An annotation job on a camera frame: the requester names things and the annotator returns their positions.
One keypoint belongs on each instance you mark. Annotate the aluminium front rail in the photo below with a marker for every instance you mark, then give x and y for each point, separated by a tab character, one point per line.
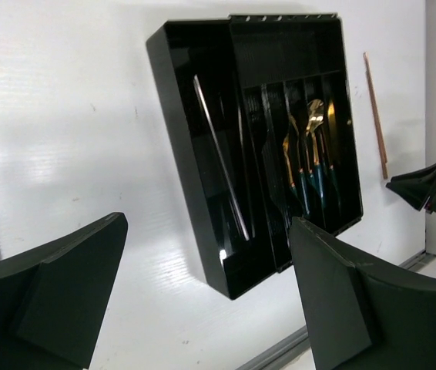
294	345

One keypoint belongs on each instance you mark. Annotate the gold spoon green handle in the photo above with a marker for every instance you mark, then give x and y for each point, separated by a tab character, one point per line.
303	156
315	120

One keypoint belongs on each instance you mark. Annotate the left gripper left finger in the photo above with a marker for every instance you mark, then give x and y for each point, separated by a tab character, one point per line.
53	298

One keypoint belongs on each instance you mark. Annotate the gold fork green handle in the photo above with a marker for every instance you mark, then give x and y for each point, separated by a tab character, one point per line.
295	171

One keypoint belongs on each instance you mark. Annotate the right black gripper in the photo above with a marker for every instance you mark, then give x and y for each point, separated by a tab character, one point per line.
417	188

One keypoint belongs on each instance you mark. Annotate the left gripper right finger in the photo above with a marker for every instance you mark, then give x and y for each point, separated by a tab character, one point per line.
361	312

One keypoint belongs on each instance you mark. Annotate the gold knife green handle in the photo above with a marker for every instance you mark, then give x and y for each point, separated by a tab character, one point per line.
328	145

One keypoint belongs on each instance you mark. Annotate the black cutlery organizer tray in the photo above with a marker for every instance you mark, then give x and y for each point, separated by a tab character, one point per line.
253	70

